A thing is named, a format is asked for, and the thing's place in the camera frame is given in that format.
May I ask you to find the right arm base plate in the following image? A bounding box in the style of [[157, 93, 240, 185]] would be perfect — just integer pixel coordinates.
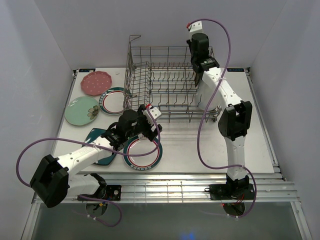
[[204, 184, 256, 200]]

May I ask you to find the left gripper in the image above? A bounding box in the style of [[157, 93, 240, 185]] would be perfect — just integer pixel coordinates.
[[126, 105, 162, 141]]

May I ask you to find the striped rim plate rear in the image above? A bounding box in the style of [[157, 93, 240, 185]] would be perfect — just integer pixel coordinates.
[[98, 87, 124, 116]]

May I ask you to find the striped rim plate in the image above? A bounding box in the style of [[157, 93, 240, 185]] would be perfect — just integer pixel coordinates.
[[123, 136, 163, 171], [98, 87, 124, 116]]

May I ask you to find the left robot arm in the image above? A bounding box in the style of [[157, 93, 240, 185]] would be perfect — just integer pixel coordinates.
[[30, 104, 162, 208]]

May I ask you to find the corner logo sticker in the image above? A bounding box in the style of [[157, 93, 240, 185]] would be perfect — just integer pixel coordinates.
[[78, 68, 96, 73], [227, 67, 245, 73]]

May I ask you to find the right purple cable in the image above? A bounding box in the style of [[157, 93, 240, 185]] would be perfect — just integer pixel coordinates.
[[186, 18, 258, 219]]

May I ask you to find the right corner logo sticker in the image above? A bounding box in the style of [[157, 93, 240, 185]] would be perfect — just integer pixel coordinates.
[[227, 67, 245, 73]]

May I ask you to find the pink dotted plate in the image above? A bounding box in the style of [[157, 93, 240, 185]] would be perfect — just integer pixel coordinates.
[[80, 71, 113, 97]]

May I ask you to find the grey wire dish rack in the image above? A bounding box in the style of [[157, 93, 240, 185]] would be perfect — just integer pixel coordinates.
[[123, 35, 205, 122]]

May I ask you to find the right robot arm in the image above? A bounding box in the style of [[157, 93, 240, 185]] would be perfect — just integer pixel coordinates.
[[187, 33, 255, 201]]

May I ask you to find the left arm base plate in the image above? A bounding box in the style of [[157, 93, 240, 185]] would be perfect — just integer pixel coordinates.
[[104, 185, 122, 201]]

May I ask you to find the left corner logo sticker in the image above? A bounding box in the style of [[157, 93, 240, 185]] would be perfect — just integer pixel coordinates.
[[78, 68, 96, 73]]

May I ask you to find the striped rim plate front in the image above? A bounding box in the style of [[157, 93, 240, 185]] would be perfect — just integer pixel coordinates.
[[123, 136, 163, 171]]

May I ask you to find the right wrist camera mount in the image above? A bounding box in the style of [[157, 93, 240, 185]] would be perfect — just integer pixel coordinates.
[[187, 20, 203, 35]]

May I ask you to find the mint green plate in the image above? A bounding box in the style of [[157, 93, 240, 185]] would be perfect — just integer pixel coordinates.
[[64, 96, 100, 127]]

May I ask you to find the white oval plate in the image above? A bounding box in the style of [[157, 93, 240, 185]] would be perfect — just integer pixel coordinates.
[[196, 81, 220, 111]]

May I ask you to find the teal square plate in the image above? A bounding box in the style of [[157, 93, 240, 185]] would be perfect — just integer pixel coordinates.
[[84, 127, 118, 167]]

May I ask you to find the black floral square plate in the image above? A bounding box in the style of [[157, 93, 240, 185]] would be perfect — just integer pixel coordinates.
[[194, 73, 202, 87]]

